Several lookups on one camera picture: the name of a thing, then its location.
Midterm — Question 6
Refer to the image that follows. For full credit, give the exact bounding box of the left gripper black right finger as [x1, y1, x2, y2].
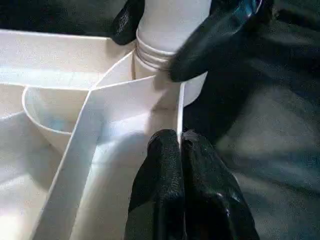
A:
[181, 129, 261, 240]

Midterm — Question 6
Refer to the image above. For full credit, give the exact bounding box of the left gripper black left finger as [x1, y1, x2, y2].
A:
[124, 128, 186, 240]

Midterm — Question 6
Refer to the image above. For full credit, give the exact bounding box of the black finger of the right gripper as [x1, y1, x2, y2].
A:
[110, 0, 146, 46]
[168, 0, 266, 83]

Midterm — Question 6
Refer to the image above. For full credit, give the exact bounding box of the white plastic table leg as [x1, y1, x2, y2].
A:
[133, 0, 213, 74]

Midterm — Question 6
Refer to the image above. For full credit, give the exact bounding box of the white plastic table top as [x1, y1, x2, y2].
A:
[0, 28, 209, 240]

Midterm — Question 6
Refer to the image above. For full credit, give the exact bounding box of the black mat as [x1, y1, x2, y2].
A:
[0, 0, 320, 240]

